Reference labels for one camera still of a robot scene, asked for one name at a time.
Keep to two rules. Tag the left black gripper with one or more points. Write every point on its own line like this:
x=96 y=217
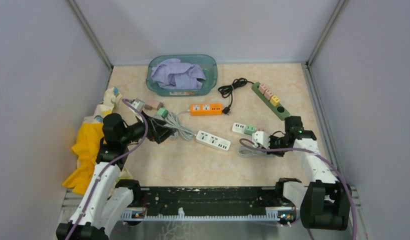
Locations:
x=155 y=131

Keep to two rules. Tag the green power strip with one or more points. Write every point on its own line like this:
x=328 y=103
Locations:
x=280 y=111

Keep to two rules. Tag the yellow cloth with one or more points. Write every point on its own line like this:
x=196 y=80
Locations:
x=80 y=179

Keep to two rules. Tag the orange power strip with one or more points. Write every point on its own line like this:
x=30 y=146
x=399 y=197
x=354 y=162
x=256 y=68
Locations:
x=206 y=109

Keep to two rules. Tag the patterned cream cloth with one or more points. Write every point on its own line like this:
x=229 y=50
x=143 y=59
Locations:
x=109 y=102

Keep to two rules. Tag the teal plastic basin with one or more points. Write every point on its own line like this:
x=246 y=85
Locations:
x=206 y=62

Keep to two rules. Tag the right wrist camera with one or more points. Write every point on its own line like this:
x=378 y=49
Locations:
x=261 y=139

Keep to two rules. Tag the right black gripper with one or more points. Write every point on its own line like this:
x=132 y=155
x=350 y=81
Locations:
x=273 y=152

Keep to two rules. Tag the small white power strip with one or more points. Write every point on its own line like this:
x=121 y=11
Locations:
x=238 y=128

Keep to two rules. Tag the pink plug on green strip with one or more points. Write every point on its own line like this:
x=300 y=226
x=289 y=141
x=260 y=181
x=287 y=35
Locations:
x=262 y=88

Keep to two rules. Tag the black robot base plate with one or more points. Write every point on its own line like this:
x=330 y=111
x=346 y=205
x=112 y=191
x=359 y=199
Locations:
x=218 y=201

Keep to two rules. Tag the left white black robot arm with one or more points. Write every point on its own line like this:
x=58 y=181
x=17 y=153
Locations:
x=106 y=196

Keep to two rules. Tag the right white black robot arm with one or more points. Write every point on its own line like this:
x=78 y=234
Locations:
x=323 y=204

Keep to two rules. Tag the lavender crumpled cloth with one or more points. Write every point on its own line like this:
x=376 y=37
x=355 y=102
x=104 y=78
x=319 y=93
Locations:
x=173 y=74

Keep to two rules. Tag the yellow plug on green strip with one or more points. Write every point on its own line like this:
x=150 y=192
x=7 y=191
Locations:
x=275 y=101

